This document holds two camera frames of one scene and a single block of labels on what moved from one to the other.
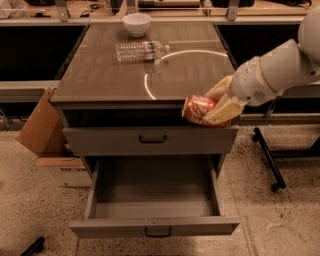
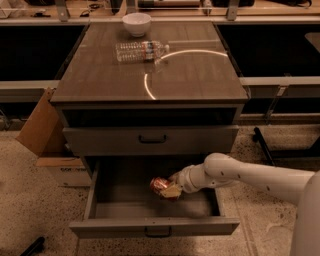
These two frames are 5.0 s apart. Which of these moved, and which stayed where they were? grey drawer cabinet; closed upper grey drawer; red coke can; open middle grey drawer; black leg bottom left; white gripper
Moved: red coke can; white gripper
Stayed: black leg bottom left; closed upper grey drawer; grey drawer cabinet; open middle grey drawer
